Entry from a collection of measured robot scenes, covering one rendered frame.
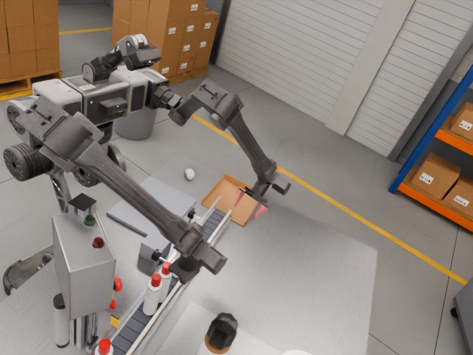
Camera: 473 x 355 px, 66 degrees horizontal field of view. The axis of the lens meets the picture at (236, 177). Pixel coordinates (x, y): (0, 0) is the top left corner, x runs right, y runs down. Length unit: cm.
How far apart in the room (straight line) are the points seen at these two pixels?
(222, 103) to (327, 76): 420
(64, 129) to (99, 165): 10
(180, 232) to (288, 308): 91
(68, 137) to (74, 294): 35
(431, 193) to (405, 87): 134
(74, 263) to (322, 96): 477
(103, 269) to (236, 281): 93
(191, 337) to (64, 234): 72
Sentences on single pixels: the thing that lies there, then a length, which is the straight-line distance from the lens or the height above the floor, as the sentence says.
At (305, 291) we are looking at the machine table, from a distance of 180.
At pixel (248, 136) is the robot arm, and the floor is 154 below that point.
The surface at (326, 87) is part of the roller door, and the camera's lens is 530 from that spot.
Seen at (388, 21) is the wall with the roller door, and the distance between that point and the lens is 493.
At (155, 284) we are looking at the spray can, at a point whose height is 106.
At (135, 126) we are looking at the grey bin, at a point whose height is 17.
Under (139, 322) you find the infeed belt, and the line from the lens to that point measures 146.
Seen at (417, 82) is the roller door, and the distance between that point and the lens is 500.
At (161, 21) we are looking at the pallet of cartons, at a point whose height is 85.
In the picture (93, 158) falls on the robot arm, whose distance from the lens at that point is 80.
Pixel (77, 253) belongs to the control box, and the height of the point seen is 147.
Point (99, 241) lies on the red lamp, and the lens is 86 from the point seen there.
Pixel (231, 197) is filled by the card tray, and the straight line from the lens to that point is 207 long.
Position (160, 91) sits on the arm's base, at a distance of 151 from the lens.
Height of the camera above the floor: 215
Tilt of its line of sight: 36 degrees down
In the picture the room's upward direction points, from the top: 19 degrees clockwise
